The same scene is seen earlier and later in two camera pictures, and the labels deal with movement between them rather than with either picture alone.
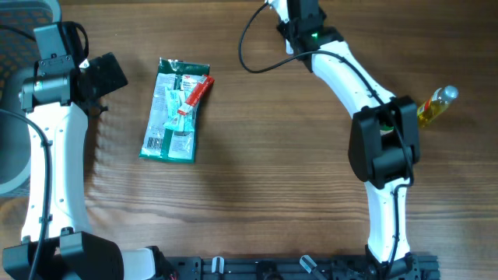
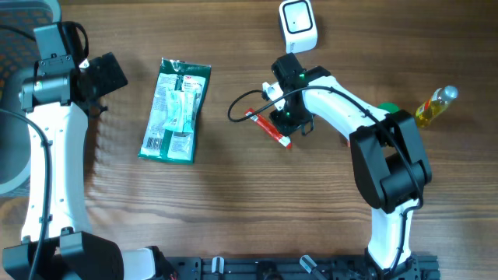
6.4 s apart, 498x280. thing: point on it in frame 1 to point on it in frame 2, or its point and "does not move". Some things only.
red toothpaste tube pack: x=198 y=94 to x=269 y=129
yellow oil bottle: x=436 y=104 does not move
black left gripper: x=113 y=76 does not move
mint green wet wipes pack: x=174 y=120 does not move
